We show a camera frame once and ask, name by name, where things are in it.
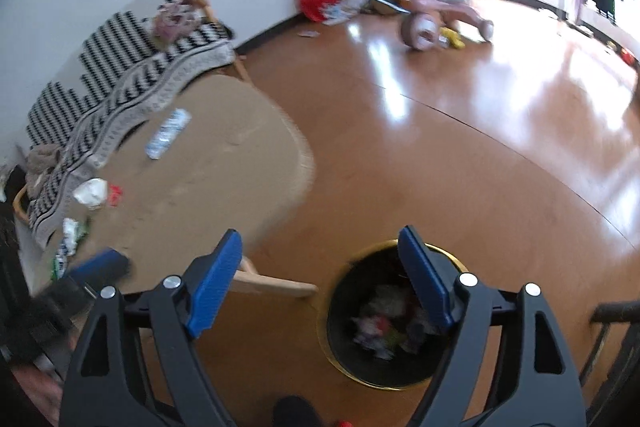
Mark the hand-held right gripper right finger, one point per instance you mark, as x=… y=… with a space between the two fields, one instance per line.
x=427 y=287

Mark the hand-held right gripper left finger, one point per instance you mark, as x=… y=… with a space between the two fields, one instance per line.
x=215 y=289

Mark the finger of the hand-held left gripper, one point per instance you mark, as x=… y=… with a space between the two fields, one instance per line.
x=102 y=268

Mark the green snack wrapper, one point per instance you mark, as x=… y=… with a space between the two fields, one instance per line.
x=59 y=265

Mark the silver green wrapper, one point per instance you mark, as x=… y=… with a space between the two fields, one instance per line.
x=75 y=233

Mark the heap of wrappers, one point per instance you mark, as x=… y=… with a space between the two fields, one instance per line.
x=380 y=329

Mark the black trash bin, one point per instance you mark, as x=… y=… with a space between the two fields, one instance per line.
x=360 y=277

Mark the person's left hand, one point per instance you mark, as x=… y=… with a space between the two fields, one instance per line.
x=37 y=394

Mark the wooden table leg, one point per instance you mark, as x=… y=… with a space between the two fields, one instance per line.
x=270 y=285

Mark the red plastic piece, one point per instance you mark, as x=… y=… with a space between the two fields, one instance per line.
x=115 y=195

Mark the white crumpled paper ball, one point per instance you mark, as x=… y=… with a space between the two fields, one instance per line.
x=90 y=193

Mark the black bag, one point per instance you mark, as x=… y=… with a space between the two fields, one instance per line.
x=10 y=247

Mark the brown plush toy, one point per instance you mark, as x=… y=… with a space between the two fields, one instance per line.
x=42 y=164

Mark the crushed clear plastic bottle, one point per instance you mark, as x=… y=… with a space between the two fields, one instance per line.
x=167 y=134

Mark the black white striped blanket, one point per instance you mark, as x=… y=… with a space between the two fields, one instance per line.
x=125 y=77

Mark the black chair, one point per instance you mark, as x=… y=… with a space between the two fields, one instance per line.
x=617 y=347

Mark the wooden sofa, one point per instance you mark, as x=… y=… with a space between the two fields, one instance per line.
x=242 y=67

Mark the yellow toy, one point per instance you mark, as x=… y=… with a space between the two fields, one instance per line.
x=452 y=40

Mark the pink printed cushion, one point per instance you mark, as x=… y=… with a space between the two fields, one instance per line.
x=172 y=19

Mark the pink tricycle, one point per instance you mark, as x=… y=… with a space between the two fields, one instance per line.
x=435 y=9

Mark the scattered papers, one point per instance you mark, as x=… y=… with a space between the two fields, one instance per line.
x=347 y=9

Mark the red bag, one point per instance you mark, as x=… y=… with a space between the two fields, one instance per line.
x=317 y=2

